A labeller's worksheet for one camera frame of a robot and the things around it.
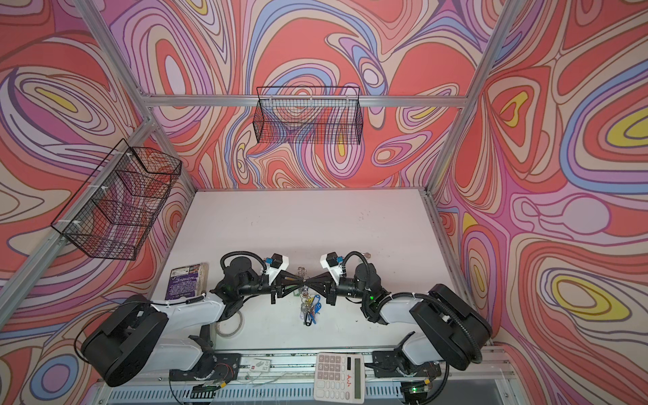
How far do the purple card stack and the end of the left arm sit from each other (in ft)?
1.03

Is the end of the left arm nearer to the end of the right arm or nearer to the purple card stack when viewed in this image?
the end of the right arm

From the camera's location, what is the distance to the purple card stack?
87cm

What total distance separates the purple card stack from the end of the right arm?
41 centimetres

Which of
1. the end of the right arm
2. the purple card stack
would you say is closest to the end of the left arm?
the end of the right arm

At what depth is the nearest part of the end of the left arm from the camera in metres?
0.71

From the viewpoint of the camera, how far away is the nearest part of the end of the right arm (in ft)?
2.32
